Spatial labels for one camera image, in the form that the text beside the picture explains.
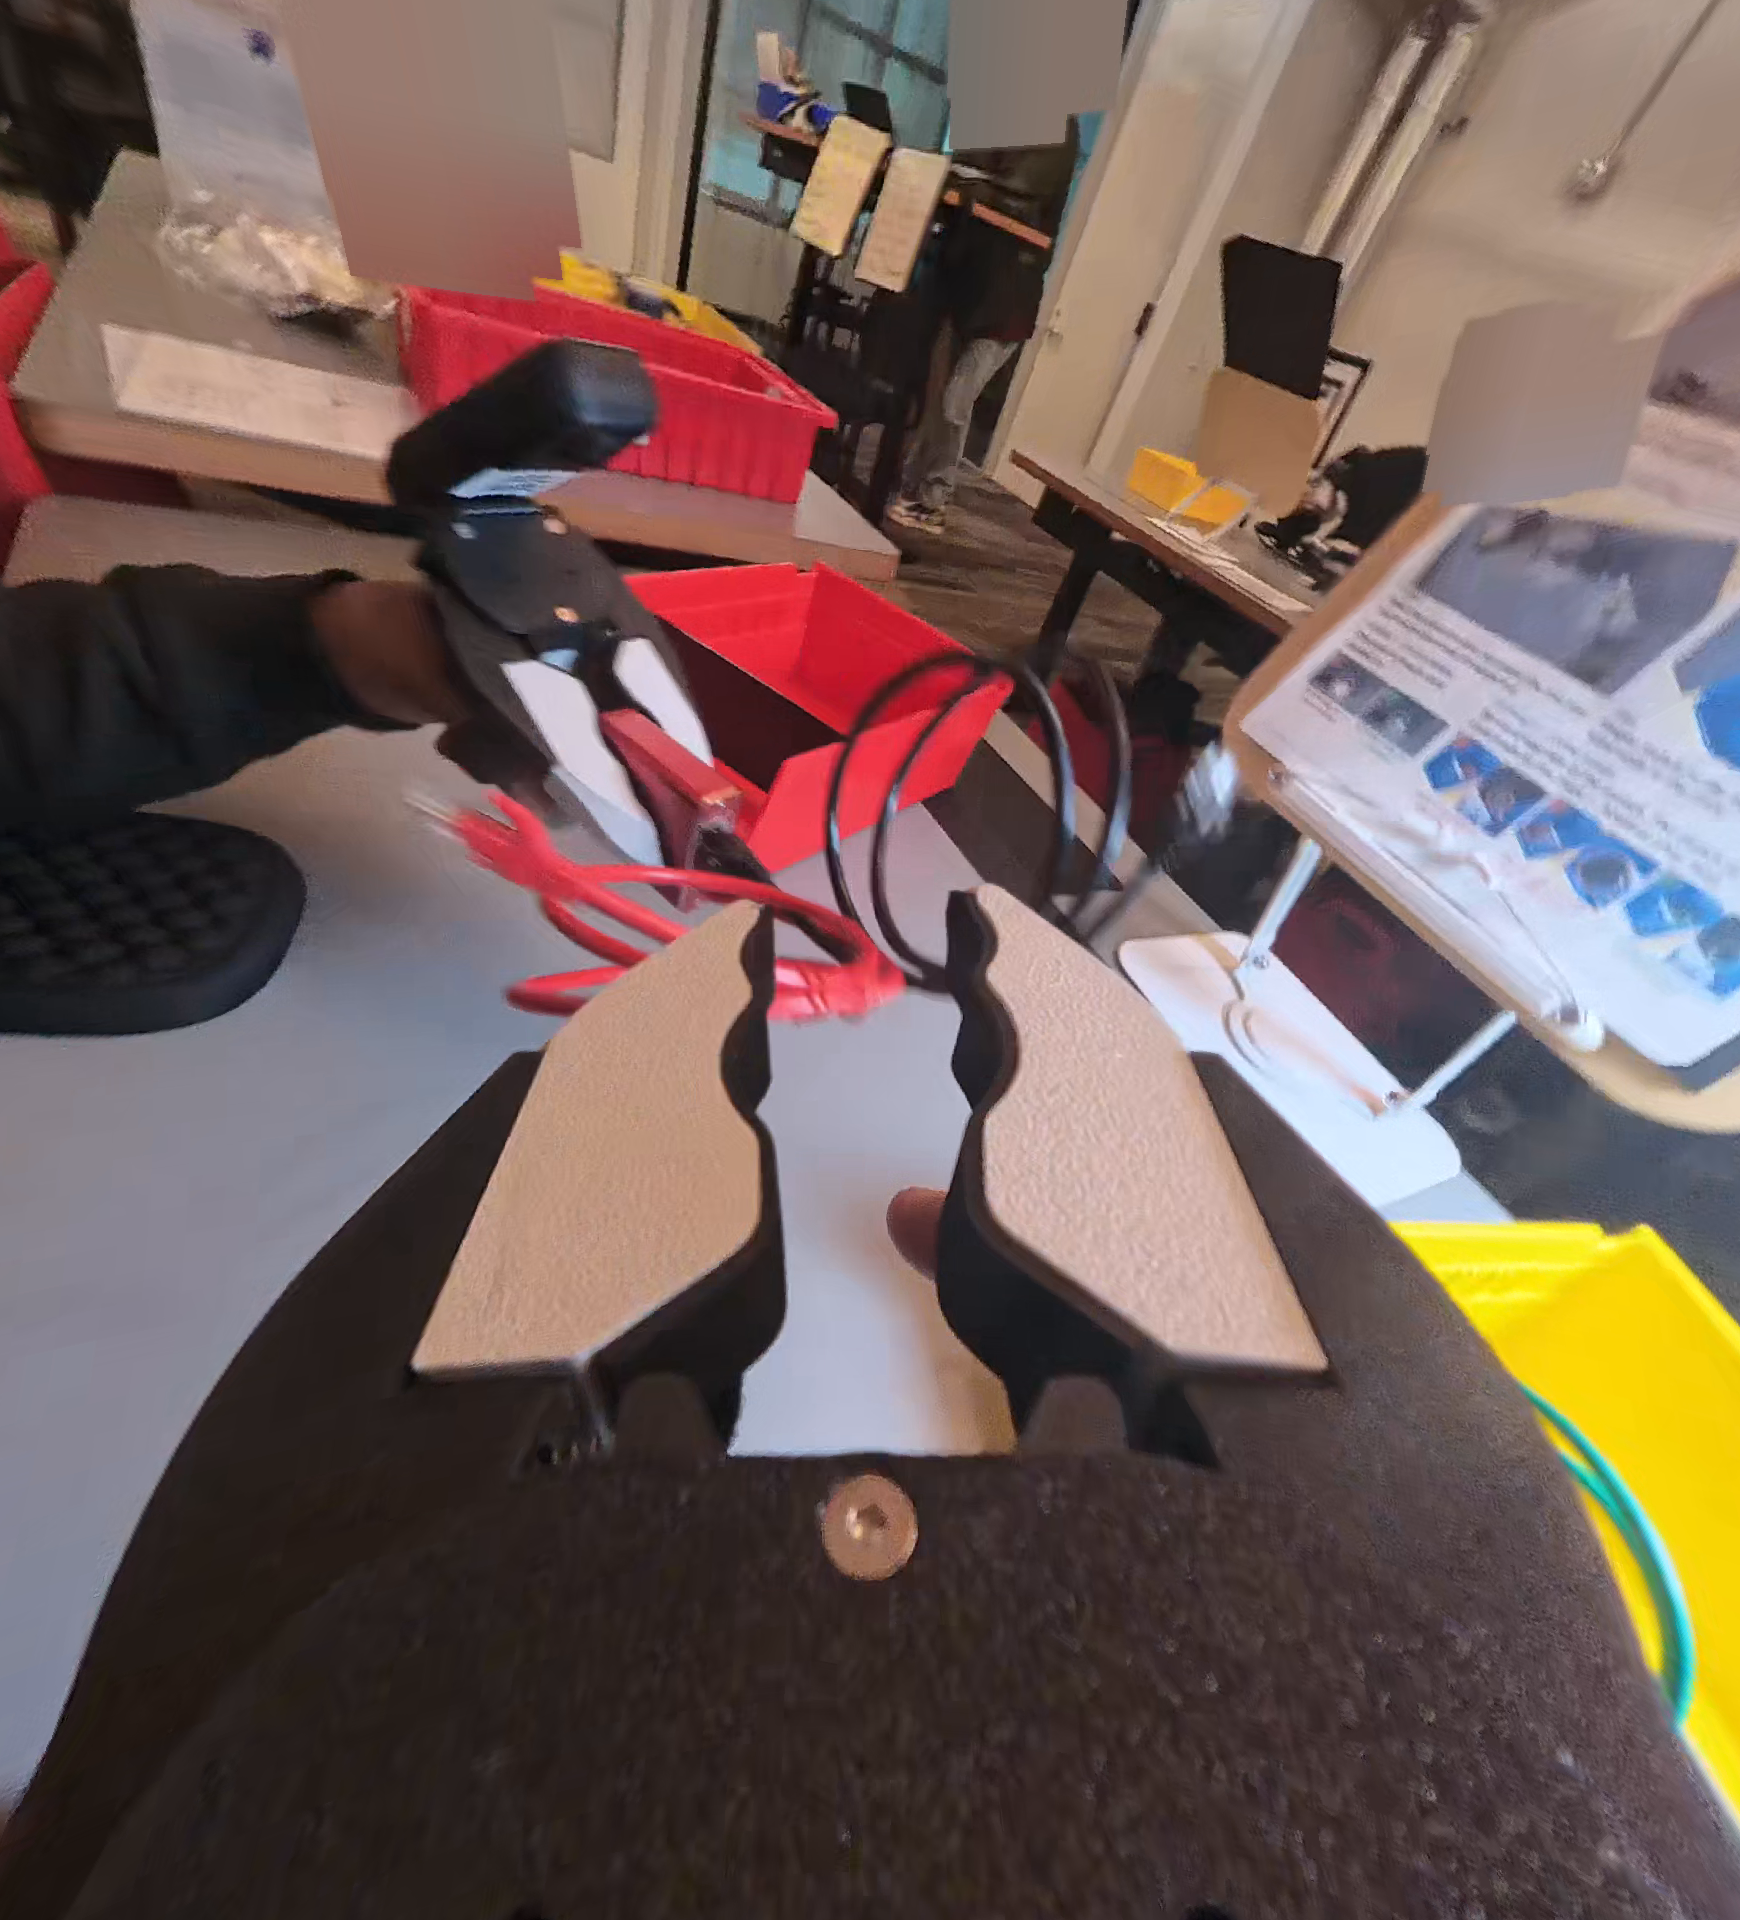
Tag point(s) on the person's right hand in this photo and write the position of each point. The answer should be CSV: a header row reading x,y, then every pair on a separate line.
x,y
916,1231

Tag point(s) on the black bin divider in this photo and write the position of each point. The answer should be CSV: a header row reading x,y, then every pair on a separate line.
x,y
765,720

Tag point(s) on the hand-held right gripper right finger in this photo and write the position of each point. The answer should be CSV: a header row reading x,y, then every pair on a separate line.
x,y
1126,1185

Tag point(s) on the clear plastic bag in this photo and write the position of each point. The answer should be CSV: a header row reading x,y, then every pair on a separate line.
x,y
271,263

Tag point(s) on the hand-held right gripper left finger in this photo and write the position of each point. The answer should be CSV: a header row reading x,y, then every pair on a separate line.
x,y
617,1185

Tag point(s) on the person's left hand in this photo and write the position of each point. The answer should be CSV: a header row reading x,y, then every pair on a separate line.
x,y
389,646

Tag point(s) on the yellow plastic tray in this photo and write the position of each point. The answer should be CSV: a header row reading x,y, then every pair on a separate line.
x,y
630,292

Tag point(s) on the white door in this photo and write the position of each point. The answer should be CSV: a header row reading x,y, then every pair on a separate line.
x,y
1185,224

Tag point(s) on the person's left forearm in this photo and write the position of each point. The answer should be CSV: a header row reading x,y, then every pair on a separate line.
x,y
92,690

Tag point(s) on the grey top side table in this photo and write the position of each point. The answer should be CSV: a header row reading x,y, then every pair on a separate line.
x,y
92,345

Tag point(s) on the black honeycomb seat cushion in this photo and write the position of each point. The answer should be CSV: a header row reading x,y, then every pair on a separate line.
x,y
92,930

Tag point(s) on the wooden desk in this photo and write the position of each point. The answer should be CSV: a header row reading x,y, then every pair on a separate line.
x,y
1111,509

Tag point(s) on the white printed paper sheet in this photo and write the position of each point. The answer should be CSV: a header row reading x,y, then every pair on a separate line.
x,y
256,389

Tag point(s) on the metal duct pipes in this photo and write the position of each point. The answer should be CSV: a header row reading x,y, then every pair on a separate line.
x,y
1397,121

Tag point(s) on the black flag panel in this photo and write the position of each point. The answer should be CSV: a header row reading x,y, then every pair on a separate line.
x,y
1278,314

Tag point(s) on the instruction sheet board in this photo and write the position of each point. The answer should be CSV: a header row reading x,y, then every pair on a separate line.
x,y
1560,676

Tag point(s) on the handwritten paper sheet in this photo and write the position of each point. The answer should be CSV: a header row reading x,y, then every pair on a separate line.
x,y
901,217
841,187

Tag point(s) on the yellow plastic bin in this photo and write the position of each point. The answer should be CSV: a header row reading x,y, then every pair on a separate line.
x,y
1711,1425

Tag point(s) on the red plastic bin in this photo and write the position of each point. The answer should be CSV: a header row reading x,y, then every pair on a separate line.
x,y
706,436
946,749

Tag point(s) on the brown cardboard panel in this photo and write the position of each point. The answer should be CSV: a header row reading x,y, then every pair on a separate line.
x,y
1260,444

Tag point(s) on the small yellow bin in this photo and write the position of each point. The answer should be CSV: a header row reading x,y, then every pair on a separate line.
x,y
1163,479

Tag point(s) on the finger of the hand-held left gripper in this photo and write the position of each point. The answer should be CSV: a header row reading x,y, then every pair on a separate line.
x,y
659,697
578,749

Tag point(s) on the red metal network switch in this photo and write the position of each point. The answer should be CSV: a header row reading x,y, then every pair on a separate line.
x,y
668,772

